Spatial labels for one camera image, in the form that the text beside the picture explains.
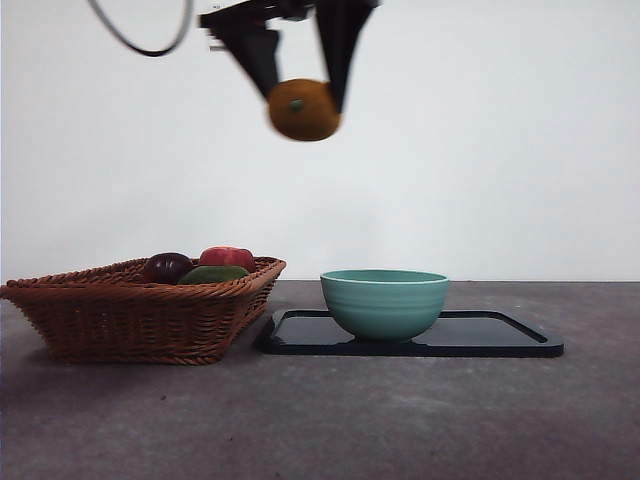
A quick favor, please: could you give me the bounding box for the brown-yellow kiwi fruit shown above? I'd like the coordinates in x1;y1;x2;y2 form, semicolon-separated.
267;78;346;144

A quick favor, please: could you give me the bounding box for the teal ribbed bowl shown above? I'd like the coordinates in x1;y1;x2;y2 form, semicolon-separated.
319;268;450;345

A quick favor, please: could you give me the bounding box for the red apple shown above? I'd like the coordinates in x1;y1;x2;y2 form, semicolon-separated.
198;245;256;274

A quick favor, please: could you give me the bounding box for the green avocado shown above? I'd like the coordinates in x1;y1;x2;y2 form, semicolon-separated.
175;265;250;286

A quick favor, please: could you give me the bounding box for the dark purple plum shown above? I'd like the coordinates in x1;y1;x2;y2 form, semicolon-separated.
143;251;194;284

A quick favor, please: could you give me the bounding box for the brown wicker basket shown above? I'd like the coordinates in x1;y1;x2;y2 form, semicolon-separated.
0;255;288;366

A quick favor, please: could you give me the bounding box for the dark green plastic tray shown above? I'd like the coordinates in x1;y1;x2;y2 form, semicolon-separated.
253;308;565;359

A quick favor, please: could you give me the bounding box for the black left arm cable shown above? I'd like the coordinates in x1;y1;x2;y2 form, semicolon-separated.
88;0;195;57

